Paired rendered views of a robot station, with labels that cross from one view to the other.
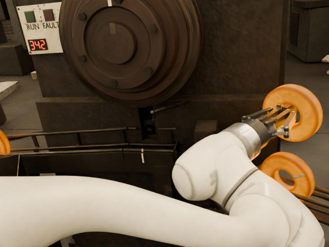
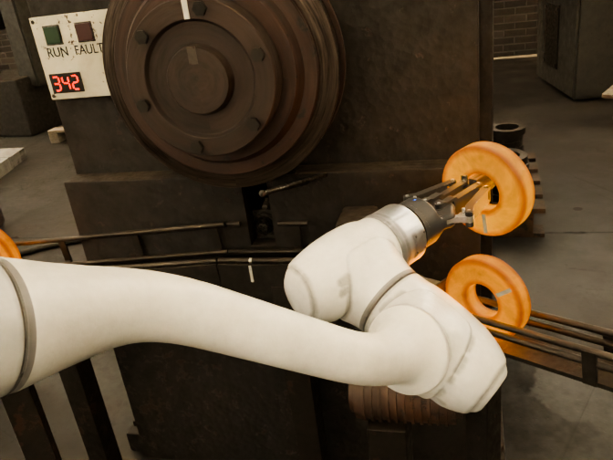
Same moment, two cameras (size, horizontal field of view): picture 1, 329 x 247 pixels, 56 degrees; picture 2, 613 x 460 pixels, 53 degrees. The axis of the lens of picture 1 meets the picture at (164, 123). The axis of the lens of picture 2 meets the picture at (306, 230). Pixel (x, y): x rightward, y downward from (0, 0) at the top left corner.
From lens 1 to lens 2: 0.19 m
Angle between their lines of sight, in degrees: 1
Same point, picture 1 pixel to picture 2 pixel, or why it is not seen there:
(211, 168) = (340, 272)
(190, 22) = (321, 42)
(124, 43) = (212, 79)
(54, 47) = (94, 87)
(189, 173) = (307, 279)
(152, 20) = (256, 41)
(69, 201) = (128, 295)
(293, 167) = (493, 279)
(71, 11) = (123, 27)
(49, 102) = (88, 182)
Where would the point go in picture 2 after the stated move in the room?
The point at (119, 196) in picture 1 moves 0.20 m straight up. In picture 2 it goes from (194, 294) to (142, 63)
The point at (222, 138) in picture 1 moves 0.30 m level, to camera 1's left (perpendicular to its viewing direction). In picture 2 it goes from (360, 228) to (133, 256)
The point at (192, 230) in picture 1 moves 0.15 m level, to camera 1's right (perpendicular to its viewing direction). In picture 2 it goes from (296, 343) to (455, 323)
